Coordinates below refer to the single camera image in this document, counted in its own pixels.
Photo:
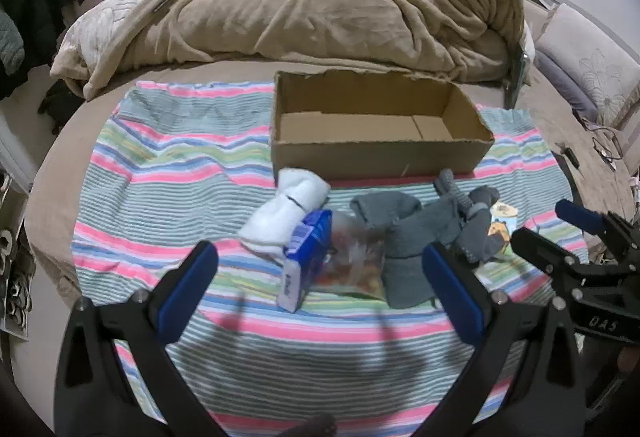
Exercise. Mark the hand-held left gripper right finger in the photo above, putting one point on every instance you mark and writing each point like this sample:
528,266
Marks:
450,289

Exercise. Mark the striped pastel blanket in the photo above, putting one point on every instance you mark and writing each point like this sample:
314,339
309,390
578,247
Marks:
200,167

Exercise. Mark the black white printed sheet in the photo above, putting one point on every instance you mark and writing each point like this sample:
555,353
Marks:
15,267

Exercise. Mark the beige fleece blanket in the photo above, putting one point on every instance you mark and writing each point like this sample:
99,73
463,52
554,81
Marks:
310,7

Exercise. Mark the grey dotted socks with tag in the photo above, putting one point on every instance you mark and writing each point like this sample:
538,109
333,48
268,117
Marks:
475,227

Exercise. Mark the black metal bed bracket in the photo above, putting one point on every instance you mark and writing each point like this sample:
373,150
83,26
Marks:
517,72

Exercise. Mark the white socks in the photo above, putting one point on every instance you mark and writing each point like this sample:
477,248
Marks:
282,212

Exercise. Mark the blue and white carton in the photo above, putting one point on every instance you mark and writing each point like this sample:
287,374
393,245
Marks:
307,257

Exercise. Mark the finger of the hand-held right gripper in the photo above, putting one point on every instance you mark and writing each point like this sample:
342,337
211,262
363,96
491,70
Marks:
575,213
537,247

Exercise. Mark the clear plastic container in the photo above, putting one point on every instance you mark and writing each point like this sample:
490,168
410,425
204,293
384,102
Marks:
355,262

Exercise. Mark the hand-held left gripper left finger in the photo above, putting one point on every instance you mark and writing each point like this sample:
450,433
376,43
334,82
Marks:
192,279

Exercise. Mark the plain grey socks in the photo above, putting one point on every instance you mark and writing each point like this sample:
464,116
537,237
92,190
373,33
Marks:
410,242

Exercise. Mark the black cloth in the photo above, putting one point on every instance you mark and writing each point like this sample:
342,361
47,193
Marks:
60,107

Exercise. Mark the brown cardboard box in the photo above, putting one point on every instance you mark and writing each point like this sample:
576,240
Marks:
380,152

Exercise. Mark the white quilted duvet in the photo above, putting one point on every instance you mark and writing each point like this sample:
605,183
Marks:
105,22

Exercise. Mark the floral embroidered pillow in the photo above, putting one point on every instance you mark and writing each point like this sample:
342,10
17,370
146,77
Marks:
590,62

